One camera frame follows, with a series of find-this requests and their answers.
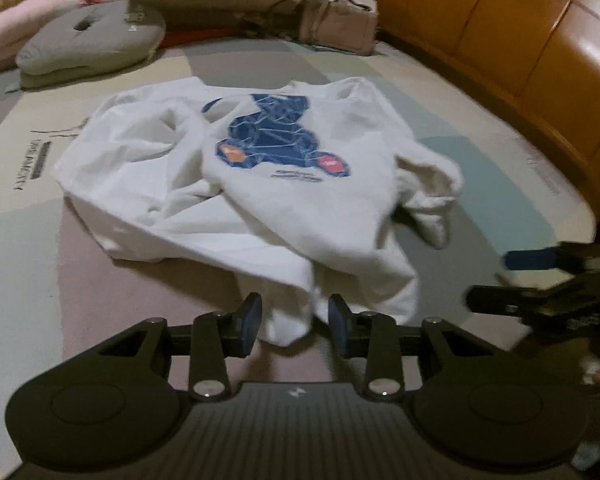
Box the grey round cushion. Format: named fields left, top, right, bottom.
left=15, top=0, right=167, bottom=92

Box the orange-red cloth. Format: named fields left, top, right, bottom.
left=162, top=27, right=241, bottom=50

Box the white bear print sweatshirt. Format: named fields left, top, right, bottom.
left=52, top=76, right=465, bottom=348

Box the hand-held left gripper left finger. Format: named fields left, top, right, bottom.
left=97, top=292, right=263, bottom=402

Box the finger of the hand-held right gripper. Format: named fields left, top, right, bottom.
left=501, top=242, right=588, bottom=273
left=466, top=284, right=546, bottom=318

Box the wooden headboard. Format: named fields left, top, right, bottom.
left=310, top=0, right=600, bottom=221

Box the pink handbag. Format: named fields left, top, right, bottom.
left=245, top=0, right=378, bottom=56

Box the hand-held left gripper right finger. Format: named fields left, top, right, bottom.
left=328, top=293, right=486, bottom=402

